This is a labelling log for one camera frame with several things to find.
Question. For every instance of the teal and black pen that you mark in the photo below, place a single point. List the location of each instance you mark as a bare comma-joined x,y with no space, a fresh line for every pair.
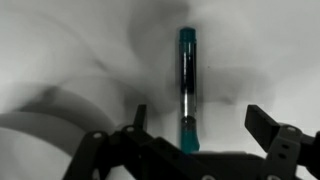
187,66

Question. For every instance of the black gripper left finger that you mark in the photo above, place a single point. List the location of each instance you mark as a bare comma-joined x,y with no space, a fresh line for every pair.
140,150

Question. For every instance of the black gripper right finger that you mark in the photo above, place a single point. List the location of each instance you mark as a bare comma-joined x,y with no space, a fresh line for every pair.
286,150

